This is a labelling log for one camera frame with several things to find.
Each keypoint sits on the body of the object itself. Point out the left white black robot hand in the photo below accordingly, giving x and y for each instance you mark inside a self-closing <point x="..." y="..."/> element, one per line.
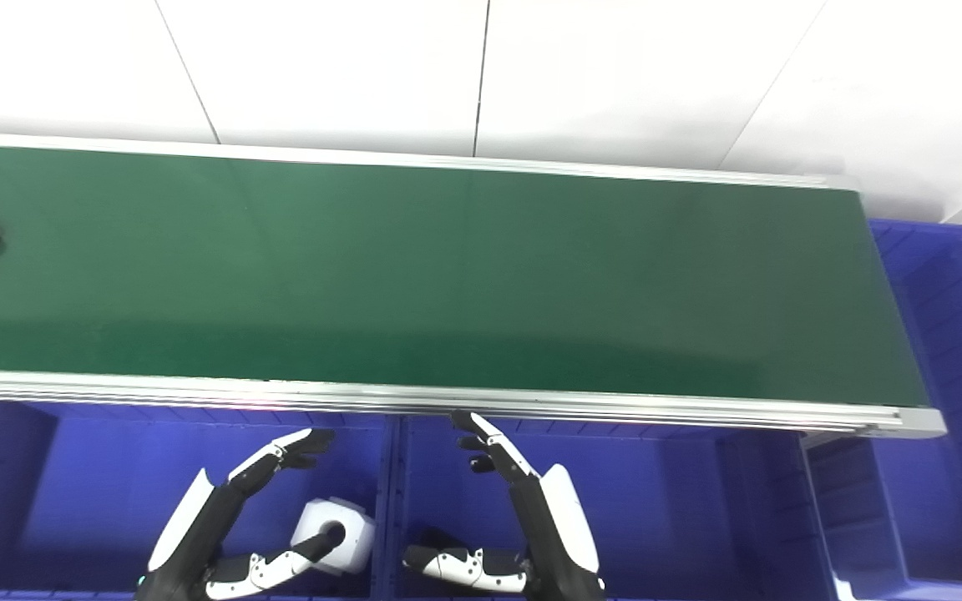
<point x="197" y="534"/>

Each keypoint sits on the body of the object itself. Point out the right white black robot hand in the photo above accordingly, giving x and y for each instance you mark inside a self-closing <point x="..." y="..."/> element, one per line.
<point x="552" y="534"/>

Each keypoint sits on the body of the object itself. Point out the white cube part with hole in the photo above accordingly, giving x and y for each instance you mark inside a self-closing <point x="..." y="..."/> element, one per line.
<point x="356" y="534"/>

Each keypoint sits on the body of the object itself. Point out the green conveyor belt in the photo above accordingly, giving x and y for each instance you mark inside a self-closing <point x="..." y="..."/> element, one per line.
<point x="448" y="275"/>

